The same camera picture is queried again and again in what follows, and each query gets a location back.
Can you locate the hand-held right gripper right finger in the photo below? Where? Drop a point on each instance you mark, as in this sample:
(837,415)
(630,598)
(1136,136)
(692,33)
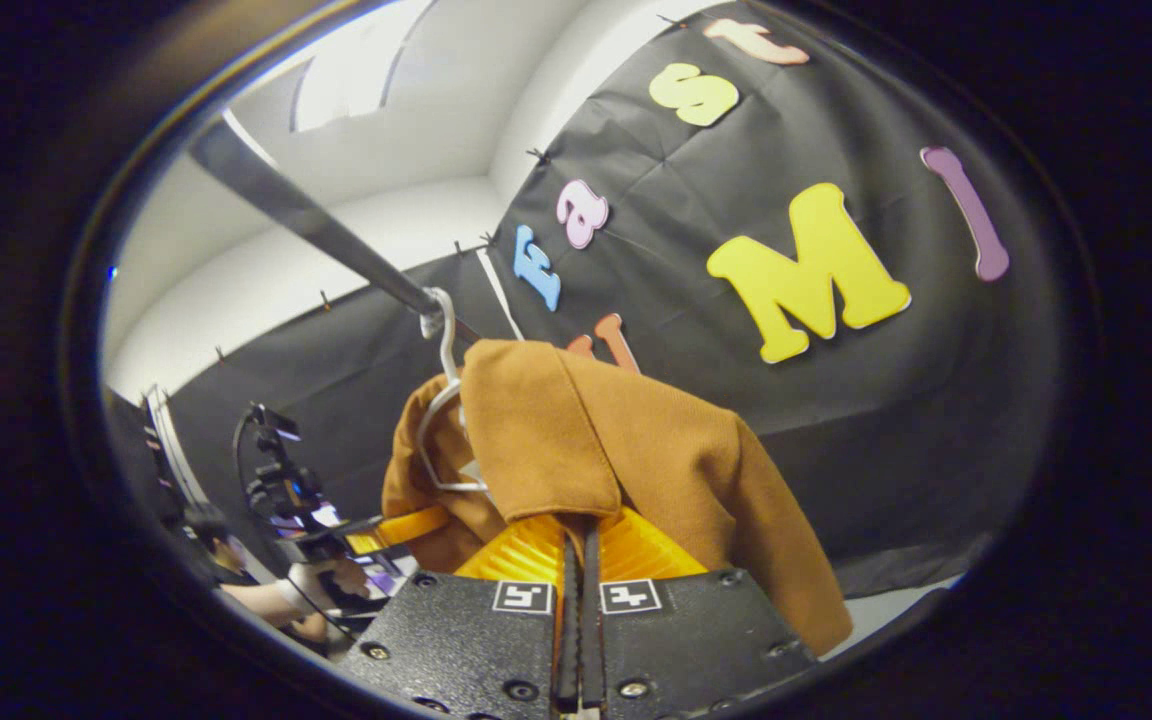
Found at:
(696,640)

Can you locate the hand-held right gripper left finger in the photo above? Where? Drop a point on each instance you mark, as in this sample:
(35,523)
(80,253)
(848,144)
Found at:
(466,640)

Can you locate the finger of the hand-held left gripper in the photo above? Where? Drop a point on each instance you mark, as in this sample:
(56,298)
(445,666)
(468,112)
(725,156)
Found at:
(416,525)

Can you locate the brown shirt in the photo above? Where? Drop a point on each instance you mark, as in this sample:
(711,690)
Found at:
(586,440)

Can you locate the white clothes hanger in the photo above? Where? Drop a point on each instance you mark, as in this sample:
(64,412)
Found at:
(448,340)

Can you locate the black clothes rack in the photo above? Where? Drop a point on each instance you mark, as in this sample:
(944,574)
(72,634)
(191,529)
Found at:
(316,225)

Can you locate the person's head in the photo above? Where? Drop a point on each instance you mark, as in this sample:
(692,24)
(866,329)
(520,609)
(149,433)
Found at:
(208,525)

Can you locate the black backdrop cloth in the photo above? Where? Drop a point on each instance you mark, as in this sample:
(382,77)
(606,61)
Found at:
(936,400)

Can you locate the ceiling light panel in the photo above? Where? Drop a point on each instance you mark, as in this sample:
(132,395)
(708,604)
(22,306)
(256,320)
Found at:
(356,60)

